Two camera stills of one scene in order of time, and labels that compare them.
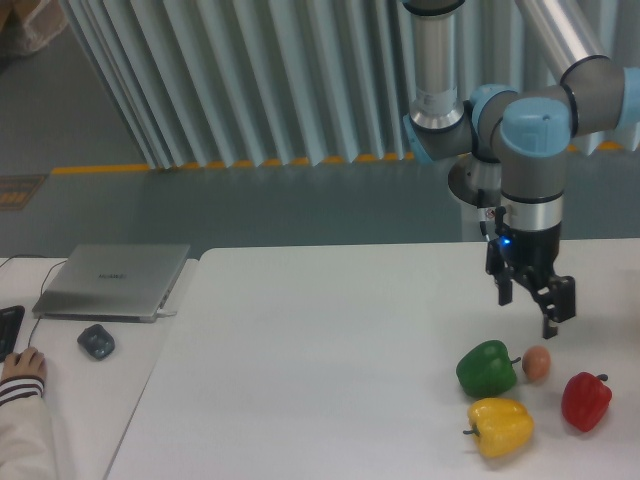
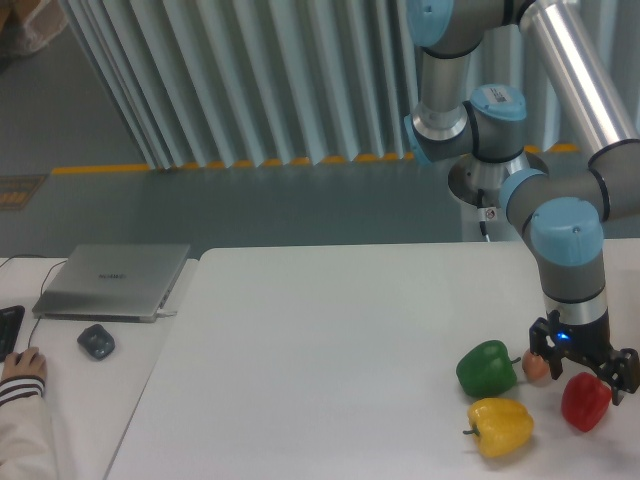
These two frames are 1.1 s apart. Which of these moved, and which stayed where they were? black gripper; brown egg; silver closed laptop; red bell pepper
Moved: black gripper
Stayed: brown egg; red bell pepper; silver closed laptop
